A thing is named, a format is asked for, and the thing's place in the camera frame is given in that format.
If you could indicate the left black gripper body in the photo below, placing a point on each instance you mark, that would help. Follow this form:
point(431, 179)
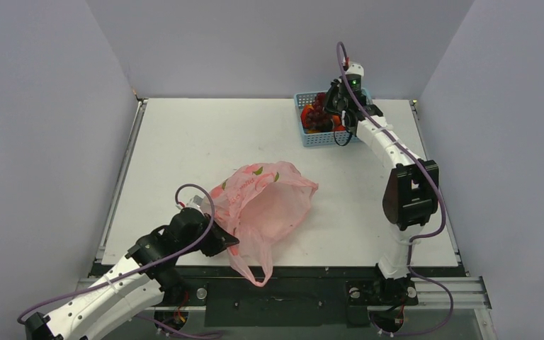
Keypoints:
point(210, 244)

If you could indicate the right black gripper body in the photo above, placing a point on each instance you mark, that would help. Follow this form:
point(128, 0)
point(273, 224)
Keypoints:
point(333, 104)

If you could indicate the red fake grapes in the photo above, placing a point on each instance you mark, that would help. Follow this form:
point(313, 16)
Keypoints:
point(320, 120)

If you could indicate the pink plastic bag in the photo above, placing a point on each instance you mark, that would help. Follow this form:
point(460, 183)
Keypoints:
point(260, 204)

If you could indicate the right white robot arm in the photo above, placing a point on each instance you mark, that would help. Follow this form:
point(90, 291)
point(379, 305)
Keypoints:
point(409, 200)

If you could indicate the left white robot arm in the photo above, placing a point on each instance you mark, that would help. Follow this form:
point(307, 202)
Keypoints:
point(144, 277)

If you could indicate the red fake mango slice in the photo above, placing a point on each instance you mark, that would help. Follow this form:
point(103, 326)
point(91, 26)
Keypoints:
point(305, 116)

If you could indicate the blue plastic basket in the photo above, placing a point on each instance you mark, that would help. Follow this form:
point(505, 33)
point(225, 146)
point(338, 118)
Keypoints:
point(314, 139)

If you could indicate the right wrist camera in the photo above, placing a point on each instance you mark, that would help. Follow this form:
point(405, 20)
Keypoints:
point(354, 69)

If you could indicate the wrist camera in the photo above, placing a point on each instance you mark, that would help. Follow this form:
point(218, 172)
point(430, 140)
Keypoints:
point(195, 202)
point(354, 69)

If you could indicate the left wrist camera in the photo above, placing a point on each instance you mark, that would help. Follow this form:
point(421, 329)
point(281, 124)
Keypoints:
point(195, 202)

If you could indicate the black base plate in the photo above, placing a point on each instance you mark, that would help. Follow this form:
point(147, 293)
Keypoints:
point(298, 296)

